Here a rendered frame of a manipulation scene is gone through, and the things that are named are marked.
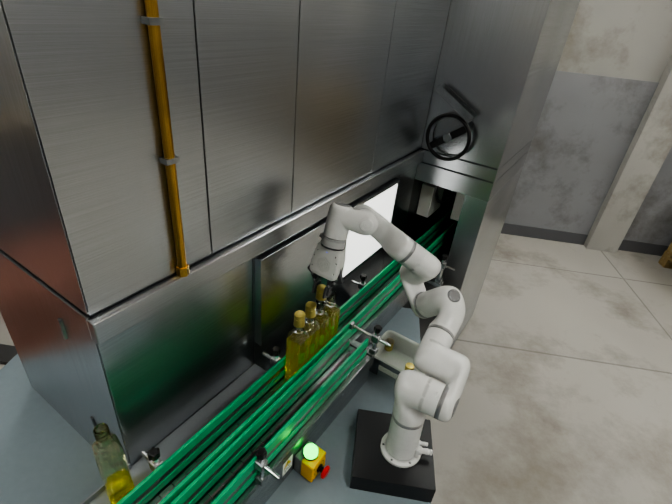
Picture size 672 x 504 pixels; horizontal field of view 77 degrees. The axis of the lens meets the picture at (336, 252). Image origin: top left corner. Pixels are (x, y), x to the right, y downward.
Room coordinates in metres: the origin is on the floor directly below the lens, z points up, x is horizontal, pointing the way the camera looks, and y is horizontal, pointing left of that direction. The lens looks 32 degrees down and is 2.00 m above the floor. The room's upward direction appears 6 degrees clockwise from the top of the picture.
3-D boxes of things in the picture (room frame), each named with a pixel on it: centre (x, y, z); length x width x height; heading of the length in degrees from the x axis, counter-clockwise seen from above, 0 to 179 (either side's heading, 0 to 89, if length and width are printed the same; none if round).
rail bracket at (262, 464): (0.61, 0.11, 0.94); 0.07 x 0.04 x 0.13; 59
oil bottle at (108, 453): (0.56, 0.47, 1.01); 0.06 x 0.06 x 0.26; 46
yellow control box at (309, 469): (0.75, 0.01, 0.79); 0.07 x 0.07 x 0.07; 59
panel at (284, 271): (1.41, -0.01, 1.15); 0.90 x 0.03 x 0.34; 149
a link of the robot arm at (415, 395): (0.81, -0.27, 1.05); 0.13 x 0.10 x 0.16; 63
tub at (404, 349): (1.20, -0.30, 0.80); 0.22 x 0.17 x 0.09; 59
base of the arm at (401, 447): (0.81, -0.28, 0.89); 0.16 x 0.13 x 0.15; 85
